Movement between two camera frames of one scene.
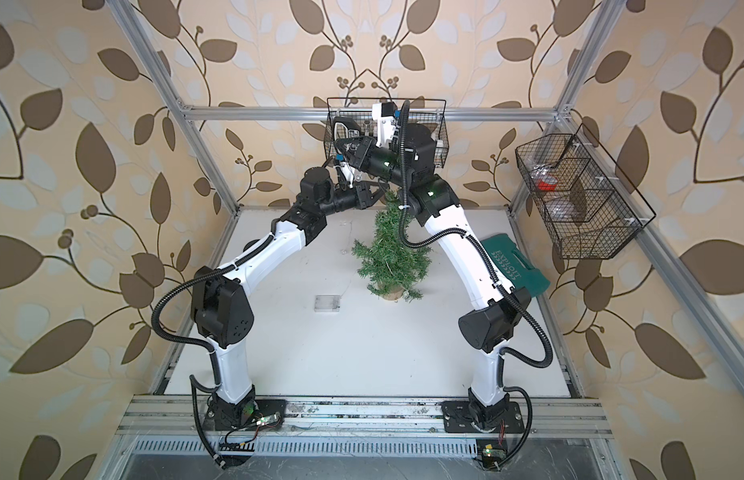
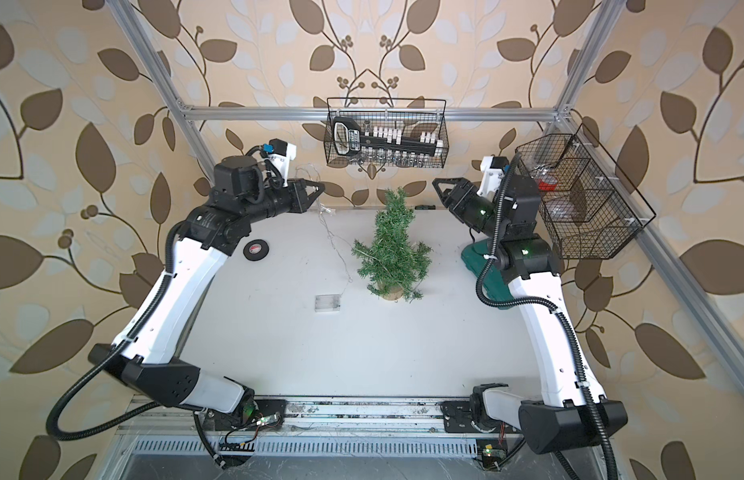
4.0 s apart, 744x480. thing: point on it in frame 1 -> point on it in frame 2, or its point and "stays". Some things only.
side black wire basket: x=593 y=210 stays
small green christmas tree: x=392 y=259 stays
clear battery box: x=327 y=303 stays
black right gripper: x=366 y=159 -> x=453 y=195
